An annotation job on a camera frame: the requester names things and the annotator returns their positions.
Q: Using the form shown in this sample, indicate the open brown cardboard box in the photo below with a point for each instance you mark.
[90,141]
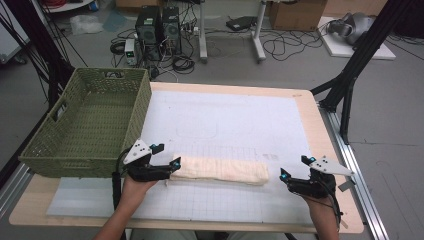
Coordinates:
[296,16]

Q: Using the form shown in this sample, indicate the black flat device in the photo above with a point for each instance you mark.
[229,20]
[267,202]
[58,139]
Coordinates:
[241,23]

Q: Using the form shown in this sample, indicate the white bench power supply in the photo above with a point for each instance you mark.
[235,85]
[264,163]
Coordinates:
[130,51]

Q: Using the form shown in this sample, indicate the white metal desk frame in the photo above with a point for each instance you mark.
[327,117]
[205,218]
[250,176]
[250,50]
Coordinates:
[202,33]

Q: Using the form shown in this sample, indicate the black computer tower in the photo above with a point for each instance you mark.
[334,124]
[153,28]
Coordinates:
[171,30]
[148,30]

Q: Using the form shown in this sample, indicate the green woven basket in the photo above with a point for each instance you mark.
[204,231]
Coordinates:
[93,126]

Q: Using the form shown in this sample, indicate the person's left hand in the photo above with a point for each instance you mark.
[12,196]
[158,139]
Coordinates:
[133,191]

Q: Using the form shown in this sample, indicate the large beige cardboard box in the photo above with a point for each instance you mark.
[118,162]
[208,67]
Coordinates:
[353,6]

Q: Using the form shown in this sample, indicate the grey tape piece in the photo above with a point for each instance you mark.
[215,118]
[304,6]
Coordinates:
[346,186]

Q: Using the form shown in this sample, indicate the white round table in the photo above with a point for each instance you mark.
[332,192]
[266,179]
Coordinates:
[70,6]

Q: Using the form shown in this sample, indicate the aluminium rail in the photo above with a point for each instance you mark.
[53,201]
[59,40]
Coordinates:
[356,200]
[13,193]

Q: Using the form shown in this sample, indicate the black metal frame stand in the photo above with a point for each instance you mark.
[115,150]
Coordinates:
[50,56]
[363,50]

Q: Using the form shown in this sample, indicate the grey headset device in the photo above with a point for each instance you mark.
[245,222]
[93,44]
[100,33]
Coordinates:
[353,26]

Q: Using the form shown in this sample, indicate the grey white cabinet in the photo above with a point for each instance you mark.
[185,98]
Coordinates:
[10,43]

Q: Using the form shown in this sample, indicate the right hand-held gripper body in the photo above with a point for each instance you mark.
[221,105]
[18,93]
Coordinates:
[313,188]

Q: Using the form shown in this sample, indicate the person's right hand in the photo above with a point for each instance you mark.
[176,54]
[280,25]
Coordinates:
[321,206]

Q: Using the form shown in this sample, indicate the white grid mat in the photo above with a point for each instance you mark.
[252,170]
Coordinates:
[233,106]

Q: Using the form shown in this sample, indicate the cream patterned cloth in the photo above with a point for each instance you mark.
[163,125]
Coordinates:
[220,170]

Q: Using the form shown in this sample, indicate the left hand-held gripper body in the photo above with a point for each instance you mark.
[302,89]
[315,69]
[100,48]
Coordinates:
[143,171]

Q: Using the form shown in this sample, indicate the thin wooden stick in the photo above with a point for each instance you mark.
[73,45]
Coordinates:
[344,224]

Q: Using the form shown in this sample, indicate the teal floor sheet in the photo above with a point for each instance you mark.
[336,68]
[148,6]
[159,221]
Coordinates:
[115,20]

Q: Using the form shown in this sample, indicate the white floor board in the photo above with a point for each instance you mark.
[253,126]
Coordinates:
[336,50]

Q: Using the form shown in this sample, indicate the person's grey trousers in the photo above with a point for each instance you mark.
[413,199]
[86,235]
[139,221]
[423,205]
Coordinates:
[173,235]

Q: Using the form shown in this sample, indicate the clear plastic bag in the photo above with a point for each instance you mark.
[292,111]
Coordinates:
[86,24]

